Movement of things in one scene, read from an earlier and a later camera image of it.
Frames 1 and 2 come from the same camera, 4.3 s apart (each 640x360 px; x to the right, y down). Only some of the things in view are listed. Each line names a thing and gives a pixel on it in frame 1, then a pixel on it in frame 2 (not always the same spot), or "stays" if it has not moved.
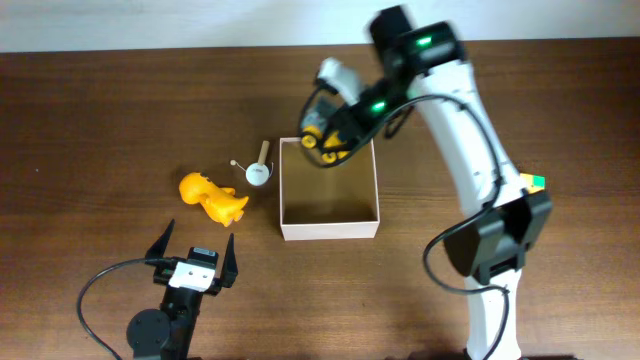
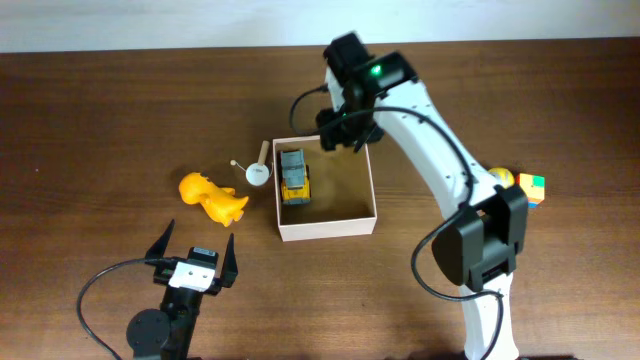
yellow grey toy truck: (325, 132) to (295, 177)
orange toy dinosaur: (219, 202) stays
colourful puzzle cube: (533, 182) stays
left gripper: (228, 270) stays
